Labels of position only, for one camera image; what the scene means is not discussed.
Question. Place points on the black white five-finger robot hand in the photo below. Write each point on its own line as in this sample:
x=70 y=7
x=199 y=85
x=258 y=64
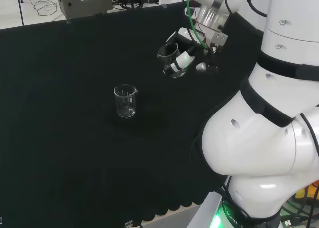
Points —
x=183 y=60

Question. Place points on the clear glass beaker with spout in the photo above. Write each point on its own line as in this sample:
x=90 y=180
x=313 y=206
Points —
x=124 y=106

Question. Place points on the grey metal equipment box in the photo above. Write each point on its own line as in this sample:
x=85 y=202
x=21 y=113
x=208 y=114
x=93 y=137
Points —
x=82 y=1

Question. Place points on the black bench cloth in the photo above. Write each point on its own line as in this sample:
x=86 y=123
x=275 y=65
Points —
x=62 y=143

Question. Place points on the small clear glass beaker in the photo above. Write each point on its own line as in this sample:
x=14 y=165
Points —
x=167 y=51

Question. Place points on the yellow stop button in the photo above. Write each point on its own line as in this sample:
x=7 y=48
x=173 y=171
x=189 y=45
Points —
x=310 y=188

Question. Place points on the silver usb plug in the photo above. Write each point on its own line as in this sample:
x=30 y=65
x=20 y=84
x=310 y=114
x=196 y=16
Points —
x=287 y=222

